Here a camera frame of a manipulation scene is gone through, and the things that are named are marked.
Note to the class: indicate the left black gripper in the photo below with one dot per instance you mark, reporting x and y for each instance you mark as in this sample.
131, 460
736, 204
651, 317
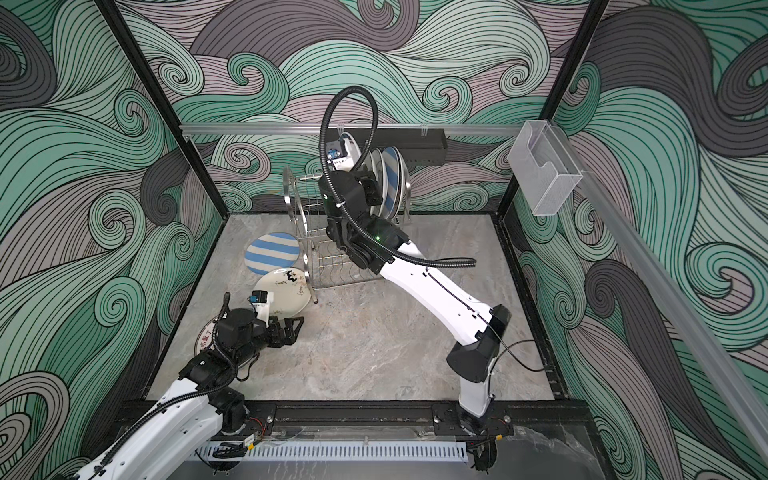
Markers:
291, 335

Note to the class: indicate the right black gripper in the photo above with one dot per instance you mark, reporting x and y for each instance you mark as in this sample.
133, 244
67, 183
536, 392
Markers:
377, 181

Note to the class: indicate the white plate cloud emblem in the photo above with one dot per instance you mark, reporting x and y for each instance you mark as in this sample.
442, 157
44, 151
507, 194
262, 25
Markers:
378, 167

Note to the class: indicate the blue striped plate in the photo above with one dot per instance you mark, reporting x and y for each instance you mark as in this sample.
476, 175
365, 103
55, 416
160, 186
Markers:
271, 251
394, 172

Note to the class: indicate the green rimmed white plate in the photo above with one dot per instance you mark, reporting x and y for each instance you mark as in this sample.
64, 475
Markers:
353, 152

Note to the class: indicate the orange sun plate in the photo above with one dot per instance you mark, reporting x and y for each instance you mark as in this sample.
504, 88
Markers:
204, 338

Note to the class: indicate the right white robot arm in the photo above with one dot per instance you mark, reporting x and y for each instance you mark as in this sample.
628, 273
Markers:
476, 327

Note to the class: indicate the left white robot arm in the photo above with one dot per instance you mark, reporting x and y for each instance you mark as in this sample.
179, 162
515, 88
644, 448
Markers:
199, 404

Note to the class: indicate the white plate black squiggle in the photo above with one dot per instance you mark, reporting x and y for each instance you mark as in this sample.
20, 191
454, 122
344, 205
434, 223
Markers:
290, 289

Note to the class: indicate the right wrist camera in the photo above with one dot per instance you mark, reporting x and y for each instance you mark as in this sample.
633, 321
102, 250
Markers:
338, 156

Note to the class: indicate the steel wire dish rack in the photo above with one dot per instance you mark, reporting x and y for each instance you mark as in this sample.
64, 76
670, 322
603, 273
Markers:
324, 264

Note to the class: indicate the black perforated wall shelf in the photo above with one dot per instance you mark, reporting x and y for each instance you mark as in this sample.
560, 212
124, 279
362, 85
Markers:
416, 148

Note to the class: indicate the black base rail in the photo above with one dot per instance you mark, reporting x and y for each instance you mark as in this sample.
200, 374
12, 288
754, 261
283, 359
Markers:
431, 413

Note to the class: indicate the white slotted cable duct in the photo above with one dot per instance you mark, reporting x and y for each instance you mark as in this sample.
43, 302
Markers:
357, 451

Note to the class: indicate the aluminium wall rail back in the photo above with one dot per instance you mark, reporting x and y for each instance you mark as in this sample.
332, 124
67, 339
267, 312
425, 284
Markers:
276, 128

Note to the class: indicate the aluminium wall rail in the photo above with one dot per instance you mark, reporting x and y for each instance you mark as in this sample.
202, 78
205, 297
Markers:
612, 198
276, 128

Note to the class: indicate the clear acrylic wall box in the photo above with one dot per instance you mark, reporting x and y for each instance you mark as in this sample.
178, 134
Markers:
545, 165

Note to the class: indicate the aluminium wall rail right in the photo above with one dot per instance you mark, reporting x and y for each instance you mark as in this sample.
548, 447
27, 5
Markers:
612, 198

